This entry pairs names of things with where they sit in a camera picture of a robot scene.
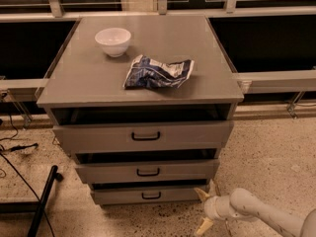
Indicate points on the crumpled blue white chip bag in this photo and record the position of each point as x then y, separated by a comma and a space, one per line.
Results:
145, 72

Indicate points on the grey drawer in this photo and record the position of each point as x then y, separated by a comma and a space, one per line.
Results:
97, 138
147, 171
147, 194

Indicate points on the white ceramic bowl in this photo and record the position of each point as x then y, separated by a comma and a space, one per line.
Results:
113, 41

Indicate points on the grey drawer cabinet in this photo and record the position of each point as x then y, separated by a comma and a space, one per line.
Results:
86, 86

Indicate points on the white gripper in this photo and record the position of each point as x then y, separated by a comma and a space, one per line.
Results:
210, 207

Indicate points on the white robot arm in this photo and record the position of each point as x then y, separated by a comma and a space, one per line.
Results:
243, 205

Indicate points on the metal window railing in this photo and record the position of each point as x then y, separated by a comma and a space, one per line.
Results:
271, 42

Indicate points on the black metal stand leg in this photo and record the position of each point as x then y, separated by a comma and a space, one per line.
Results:
37, 208

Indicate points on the grey top drawer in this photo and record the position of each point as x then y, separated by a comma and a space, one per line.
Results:
97, 138

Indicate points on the grey middle drawer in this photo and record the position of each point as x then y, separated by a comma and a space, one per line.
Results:
147, 171

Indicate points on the grey bottom drawer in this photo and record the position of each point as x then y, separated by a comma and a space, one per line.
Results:
147, 194

